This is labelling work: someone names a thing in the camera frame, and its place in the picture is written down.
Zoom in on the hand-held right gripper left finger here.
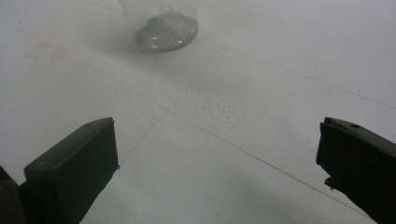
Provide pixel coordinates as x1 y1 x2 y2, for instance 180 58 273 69
18 117 120 224

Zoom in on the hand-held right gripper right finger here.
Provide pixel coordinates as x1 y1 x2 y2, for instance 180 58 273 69
316 117 396 224

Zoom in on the clear glass jar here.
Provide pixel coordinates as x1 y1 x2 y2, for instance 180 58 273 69
119 0 200 53

